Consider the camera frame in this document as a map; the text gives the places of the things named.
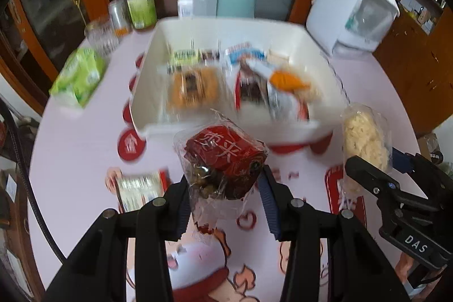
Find white red-edged snack packet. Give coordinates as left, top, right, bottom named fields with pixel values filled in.
left=113, top=169, right=170, bottom=212

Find white electric kettle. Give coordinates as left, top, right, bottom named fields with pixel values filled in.
left=306, top=0, right=400, bottom=57

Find dark brown snack packet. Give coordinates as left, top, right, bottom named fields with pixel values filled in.
left=200, top=49, right=221, bottom=63

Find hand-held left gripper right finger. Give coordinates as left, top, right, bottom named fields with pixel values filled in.
left=258, top=166, right=411, bottom=302

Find clear ribbed glass tumbler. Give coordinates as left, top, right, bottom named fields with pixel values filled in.
left=84, top=17, right=119, bottom=57

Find white pill bottle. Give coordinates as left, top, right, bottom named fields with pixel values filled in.
left=178, top=0, right=195, bottom=19

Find brown red snack packet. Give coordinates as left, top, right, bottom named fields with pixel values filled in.
left=234, top=63, right=271, bottom=112

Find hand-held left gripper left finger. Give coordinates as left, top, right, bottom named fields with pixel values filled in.
left=42, top=175, right=192, bottom=302

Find orange white snack packet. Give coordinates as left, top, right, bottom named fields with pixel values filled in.
left=267, top=68, right=314, bottom=101

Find blue white snack packet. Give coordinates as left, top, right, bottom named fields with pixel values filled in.
left=226, top=42, right=267, bottom=64

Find green tissue pack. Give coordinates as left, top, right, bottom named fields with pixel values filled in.
left=49, top=48, right=107, bottom=109

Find white plastic bin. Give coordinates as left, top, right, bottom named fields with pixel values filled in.
left=129, top=17, right=349, bottom=147

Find clear orange pastry packet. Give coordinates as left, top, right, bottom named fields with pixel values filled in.
left=164, top=65, right=223, bottom=112

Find clear-wrapped red snack packet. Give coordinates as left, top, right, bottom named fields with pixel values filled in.
left=173, top=109, right=270, bottom=228

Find green yellow snack packet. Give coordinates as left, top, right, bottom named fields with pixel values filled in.
left=170, top=49, right=199, bottom=65

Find silver metal can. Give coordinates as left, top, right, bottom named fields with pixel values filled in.
left=108, top=0, right=132, bottom=35

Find clear pale noodle snack packet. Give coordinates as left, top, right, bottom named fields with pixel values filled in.
left=340, top=104, right=393, bottom=200

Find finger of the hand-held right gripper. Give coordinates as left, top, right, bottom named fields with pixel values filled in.
left=345, top=156, right=425, bottom=214
left=391, top=147, right=453, bottom=190

